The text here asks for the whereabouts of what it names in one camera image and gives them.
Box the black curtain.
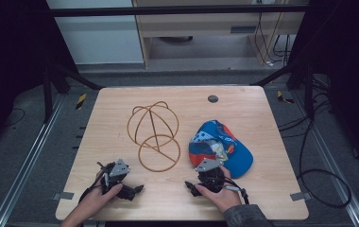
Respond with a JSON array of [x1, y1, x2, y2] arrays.
[[285, 0, 359, 176], [0, 0, 79, 159]]

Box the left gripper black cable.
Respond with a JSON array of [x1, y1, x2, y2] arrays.
[[78, 169, 110, 203]]

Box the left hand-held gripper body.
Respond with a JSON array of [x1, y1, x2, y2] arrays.
[[100, 158, 145, 201]]

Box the white cabinet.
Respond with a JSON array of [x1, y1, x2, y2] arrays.
[[45, 0, 145, 65]]

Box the black hanging cables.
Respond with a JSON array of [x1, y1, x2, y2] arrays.
[[253, 11, 293, 68]]

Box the yellow and black striped marker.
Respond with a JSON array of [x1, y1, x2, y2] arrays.
[[276, 90, 295, 105], [75, 92, 88, 111]]

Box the person's right hand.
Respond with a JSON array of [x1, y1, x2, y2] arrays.
[[195, 166, 243, 215]]

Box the black metal stand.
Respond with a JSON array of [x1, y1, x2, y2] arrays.
[[250, 60, 316, 120], [43, 61, 105, 124]]

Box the thin black floor cable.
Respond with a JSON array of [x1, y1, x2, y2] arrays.
[[1, 107, 26, 129]]

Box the gold wire cap rack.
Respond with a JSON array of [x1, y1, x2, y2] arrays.
[[127, 100, 181, 173]]

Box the black horizontal frame bar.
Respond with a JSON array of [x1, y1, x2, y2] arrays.
[[45, 4, 310, 19]]

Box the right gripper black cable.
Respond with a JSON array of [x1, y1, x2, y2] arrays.
[[223, 177, 250, 205]]

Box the blue and red baseball cap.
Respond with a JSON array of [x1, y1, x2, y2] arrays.
[[188, 119, 254, 180]]

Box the person's left hand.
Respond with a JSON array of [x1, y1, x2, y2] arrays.
[[74, 183, 124, 222]]

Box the grey tape strip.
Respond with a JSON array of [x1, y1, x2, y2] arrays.
[[52, 191, 76, 201], [289, 191, 313, 202]]

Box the aluminium floor rail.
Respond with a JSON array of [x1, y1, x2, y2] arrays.
[[292, 89, 359, 227], [0, 94, 66, 227]]

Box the black looped floor cable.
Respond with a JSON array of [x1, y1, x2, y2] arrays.
[[296, 118, 353, 209]]

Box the beige wooden desk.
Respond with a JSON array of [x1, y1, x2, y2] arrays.
[[131, 0, 309, 69]]

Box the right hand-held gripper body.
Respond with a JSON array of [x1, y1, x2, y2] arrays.
[[184, 157, 226, 198]]

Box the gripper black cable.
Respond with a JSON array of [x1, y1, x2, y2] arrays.
[[223, 177, 250, 205], [78, 169, 110, 203]]

